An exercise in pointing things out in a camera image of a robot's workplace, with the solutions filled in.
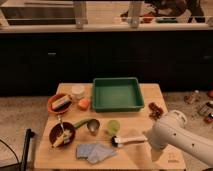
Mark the dark red bowl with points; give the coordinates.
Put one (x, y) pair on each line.
(69, 133)

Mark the yellow corn toy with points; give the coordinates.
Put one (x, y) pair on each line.
(59, 141)

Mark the green plastic tray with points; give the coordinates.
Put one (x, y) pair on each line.
(116, 95)

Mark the black stand post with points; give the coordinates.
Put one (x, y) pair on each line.
(29, 135)

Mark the white handled dish brush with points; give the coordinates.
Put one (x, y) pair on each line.
(119, 141)

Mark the blue grey cloth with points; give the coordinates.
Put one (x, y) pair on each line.
(94, 152)

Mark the white round lidded container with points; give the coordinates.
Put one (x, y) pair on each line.
(78, 91)

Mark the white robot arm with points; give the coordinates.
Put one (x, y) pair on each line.
(170, 129)

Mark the brown white sponge block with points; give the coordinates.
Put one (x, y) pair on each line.
(60, 101)

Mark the green plastic cup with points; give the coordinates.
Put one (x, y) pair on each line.
(113, 127)

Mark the orange sponge block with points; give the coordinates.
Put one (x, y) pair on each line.
(84, 104)

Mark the green handled metal scoop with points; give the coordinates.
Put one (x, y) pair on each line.
(92, 125)

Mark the brown toy grapes cluster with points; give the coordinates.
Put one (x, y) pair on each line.
(156, 111)

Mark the metal spoon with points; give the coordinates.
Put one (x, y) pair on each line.
(61, 123)

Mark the orange bowl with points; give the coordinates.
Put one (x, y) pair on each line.
(62, 109)

